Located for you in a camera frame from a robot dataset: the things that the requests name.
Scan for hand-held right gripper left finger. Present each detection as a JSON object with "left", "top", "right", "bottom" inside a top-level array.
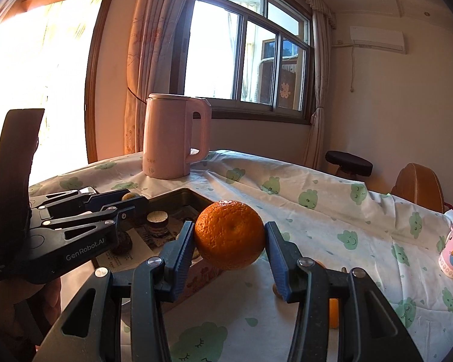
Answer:
[{"left": 34, "top": 221, "right": 197, "bottom": 362}]

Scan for printed paper sheet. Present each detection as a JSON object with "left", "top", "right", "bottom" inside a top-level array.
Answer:
[{"left": 96, "top": 230, "right": 169, "bottom": 272}]

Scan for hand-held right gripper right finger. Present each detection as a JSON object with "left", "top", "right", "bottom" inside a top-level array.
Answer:
[{"left": 264, "top": 221, "right": 425, "bottom": 362}]

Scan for pink tin box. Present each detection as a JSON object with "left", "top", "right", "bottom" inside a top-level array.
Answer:
[{"left": 92, "top": 187, "right": 231, "bottom": 312}]

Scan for large tangerine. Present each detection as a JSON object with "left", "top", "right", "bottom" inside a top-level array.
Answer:
[{"left": 194, "top": 200, "right": 267, "bottom": 271}]

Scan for round sesame-topped cake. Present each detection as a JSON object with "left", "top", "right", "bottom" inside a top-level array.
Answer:
[{"left": 146, "top": 211, "right": 169, "bottom": 238}]

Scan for long pink curtain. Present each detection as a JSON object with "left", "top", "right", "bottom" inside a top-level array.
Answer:
[{"left": 124, "top": 0, "right": 197, "bottom": 157}]

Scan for sliding glass window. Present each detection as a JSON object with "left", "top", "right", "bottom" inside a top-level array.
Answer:
[{"left": 174, "top": 0, "right": 314, "bottom": 125}]

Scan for narrow pink curtain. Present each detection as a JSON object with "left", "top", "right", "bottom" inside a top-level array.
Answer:
[{"left": 304, "top": 9, "right": 335, "bottom": 170}]

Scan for dark water chestnut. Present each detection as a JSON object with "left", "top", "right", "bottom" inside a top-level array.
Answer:
[{"left": 111, "top": 232, "right": 133, "bottom": 255}]

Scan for brown leather chair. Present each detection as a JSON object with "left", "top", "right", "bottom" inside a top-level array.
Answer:
[{"left": 390, "top": 163, "right": 445, "bottom": 214}]

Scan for pink electric kettle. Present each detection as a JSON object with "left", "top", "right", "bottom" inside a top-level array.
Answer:
[{"left": 143, "top": 93, "right": 213, "bottom": 179}]

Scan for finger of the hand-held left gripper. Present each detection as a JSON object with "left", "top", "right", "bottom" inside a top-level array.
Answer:
[
  {"left": 41, "top": 197, "right": 150, "bottom": 240},
  {"left": 30, "top": 186, "right": 131, "bottom": 219}
]

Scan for wooden door frame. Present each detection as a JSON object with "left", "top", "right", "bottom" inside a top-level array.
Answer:
[{"left": 0, "top": 0, "right": 114, "bottom": 163}]

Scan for small oval orange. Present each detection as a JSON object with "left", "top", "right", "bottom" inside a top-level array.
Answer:
[{"left": 328, "top": 298, "right": 340, "bottom": 329}]

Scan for white air conditioner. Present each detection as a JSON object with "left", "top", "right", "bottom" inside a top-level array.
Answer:
[{"left": 349, "top": 26, "right": 406, "bottom": 54}]

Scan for black round stool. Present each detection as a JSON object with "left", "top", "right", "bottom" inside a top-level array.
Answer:
[{"left": 325, "top": 151, "right": 374, "bottom": 178}]

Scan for person's left hand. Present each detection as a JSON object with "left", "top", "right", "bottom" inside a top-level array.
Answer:
[{"left": 0, "top": 277, "right": 63, "bottom": 351}]

